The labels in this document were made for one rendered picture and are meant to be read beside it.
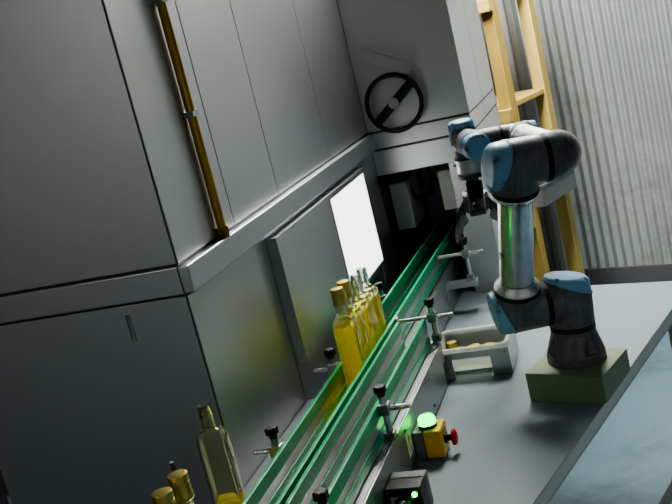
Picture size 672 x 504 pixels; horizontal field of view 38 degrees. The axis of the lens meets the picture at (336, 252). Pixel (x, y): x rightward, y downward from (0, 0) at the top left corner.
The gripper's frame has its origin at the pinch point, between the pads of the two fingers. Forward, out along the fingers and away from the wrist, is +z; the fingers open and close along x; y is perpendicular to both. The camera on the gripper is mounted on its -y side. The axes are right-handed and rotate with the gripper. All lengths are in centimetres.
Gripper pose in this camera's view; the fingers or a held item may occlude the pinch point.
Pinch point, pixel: (483, 240)
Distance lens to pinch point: 282.8
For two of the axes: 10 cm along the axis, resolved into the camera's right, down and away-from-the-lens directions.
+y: 1.2, -3.0, 9.5
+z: 2.3, 9.3, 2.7
